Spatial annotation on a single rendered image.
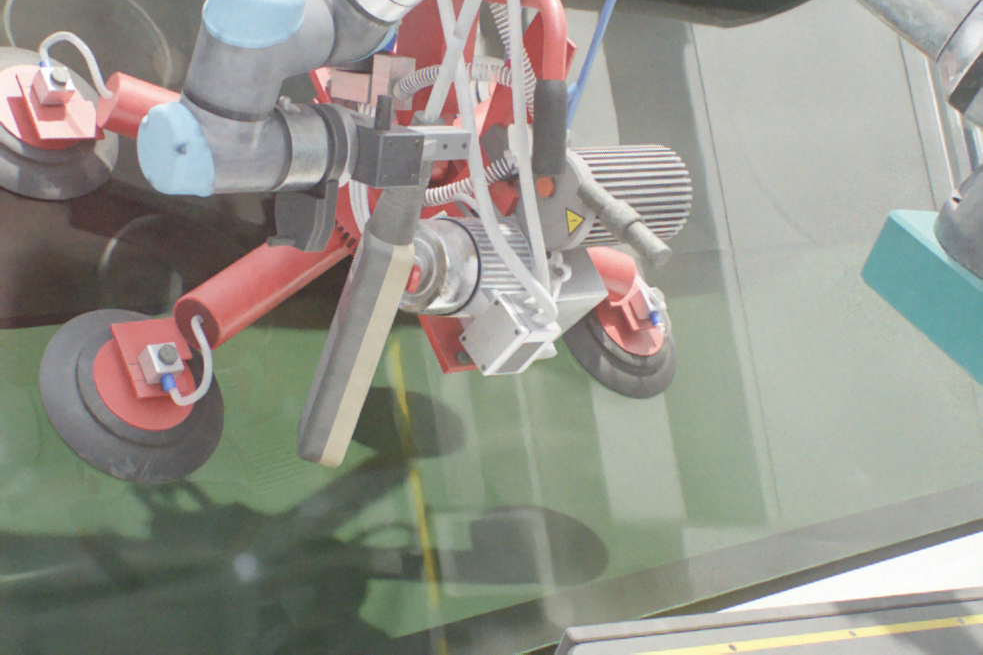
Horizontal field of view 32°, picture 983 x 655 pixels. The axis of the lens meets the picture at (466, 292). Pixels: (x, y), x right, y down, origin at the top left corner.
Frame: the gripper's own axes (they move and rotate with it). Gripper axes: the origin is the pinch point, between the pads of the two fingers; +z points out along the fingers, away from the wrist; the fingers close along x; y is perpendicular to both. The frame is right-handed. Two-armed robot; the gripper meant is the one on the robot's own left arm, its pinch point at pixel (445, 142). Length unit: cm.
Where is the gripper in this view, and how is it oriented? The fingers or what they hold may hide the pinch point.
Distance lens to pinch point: 161.8
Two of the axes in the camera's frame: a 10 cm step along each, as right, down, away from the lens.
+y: 1.3, -9.6, -2.5
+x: -6.6, -2.7, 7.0
